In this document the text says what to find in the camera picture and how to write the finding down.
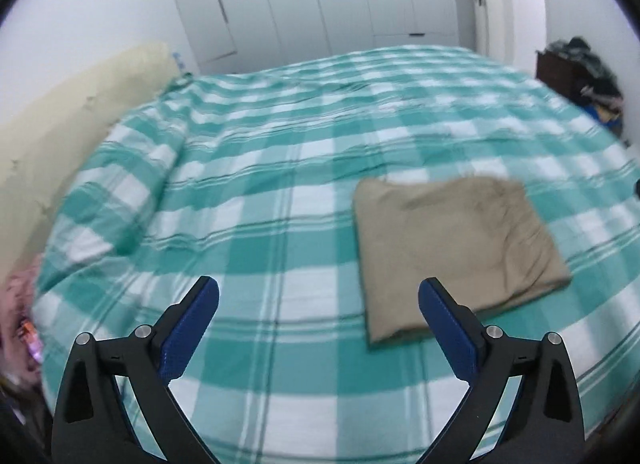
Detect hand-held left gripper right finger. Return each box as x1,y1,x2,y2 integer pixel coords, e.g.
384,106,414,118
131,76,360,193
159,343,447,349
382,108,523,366
418,277,586,464

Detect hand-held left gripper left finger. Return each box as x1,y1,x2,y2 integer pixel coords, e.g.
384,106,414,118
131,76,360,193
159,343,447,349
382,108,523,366
50,275,221,464

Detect beige pants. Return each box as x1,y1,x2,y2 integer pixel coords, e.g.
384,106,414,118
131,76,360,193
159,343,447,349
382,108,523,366
352,175,573,349

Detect pink floral cloth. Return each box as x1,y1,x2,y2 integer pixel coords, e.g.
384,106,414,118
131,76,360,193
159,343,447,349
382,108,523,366
0,253,47,395

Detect green checked blanket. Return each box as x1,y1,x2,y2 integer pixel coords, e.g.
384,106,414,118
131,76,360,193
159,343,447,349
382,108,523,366
32,44,640,464

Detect cream padded headboard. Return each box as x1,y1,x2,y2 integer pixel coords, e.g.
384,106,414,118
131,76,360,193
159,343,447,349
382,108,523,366
0,42,182,285

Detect dark wooden nightstand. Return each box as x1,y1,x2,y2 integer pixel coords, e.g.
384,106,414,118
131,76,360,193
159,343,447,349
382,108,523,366
536,49,587,106

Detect pile of clothes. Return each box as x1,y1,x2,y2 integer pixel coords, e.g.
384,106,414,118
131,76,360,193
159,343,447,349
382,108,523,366
545,36,627,141

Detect white door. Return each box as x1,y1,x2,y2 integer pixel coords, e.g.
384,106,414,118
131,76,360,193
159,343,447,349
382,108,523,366
462,0,547,71

